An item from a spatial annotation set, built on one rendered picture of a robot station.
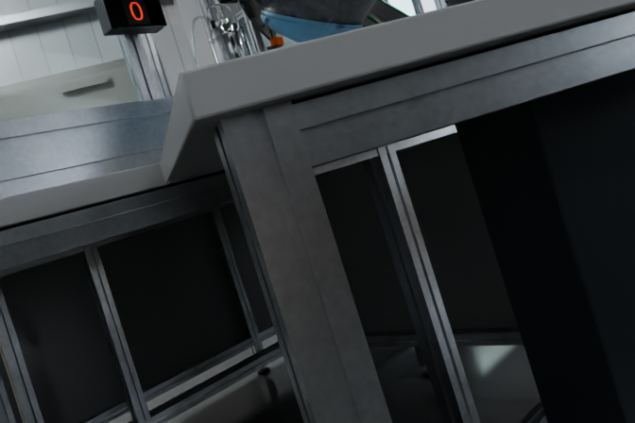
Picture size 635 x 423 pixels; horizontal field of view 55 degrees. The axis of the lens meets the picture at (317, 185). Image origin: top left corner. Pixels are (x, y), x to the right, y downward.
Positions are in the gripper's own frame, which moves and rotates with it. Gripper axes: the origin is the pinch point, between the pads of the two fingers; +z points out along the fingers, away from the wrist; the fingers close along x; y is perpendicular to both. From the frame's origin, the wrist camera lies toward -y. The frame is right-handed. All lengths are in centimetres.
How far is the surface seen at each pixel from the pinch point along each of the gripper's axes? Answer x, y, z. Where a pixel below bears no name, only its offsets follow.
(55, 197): -59, 22, 24
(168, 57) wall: 201, -334, -100
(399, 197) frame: -0.8, 20.6, 38.0
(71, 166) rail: -52, 14, 20
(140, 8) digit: -18.0, -13.7, -11.9
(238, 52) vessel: 57, -78, -21
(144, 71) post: -18.8, -18.0, -0.6
